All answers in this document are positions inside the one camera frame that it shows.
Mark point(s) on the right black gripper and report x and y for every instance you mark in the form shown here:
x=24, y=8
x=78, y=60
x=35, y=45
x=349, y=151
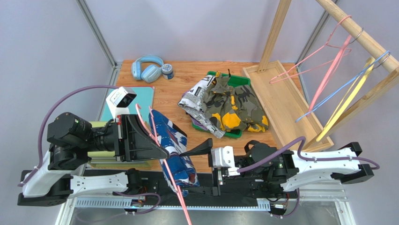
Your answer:
x=215, y=177

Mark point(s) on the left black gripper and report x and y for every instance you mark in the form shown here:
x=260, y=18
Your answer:
x=140, y=145

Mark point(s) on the purple trousers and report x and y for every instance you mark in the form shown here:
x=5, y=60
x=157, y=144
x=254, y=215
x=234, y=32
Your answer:
x=195, y=110

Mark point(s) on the blue white patterned garment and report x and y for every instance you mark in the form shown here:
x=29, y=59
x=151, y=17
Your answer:
x=174, y=140

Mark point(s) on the newspaper print garment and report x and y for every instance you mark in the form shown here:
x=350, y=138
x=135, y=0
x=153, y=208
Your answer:
x=198, y=90

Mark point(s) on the yellow camouflage garment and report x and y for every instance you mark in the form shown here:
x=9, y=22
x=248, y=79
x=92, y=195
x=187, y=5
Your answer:
x=231, y=108

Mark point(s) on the yellow clothes hanger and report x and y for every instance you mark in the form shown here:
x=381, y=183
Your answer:
x=349, y=96

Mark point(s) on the blue wire hanger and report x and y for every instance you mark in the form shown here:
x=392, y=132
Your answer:
x=343, y=87

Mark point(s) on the thick pink hanger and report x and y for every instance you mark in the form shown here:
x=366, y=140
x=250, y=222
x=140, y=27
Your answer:
x=331, y=69

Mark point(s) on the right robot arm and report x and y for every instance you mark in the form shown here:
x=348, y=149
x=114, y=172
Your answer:
x=273, y=172

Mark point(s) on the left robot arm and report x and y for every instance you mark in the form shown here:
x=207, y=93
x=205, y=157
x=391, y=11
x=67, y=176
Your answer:
x=71, y=140

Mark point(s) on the olive green box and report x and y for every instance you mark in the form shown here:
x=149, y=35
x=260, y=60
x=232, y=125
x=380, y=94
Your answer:
x=107, y=159

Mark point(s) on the light blue headphones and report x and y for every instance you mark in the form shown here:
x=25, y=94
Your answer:
x=151, y=73

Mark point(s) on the green plastic tray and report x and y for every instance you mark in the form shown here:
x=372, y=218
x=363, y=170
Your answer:
x=234, y=81

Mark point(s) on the small blue white jar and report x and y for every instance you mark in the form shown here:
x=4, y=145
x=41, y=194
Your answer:
x=167, y=71

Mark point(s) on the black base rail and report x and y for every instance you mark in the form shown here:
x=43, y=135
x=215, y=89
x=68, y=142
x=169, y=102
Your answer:
x=256, y=187

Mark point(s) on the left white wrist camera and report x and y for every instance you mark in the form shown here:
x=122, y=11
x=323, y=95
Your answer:
x=119, y=100

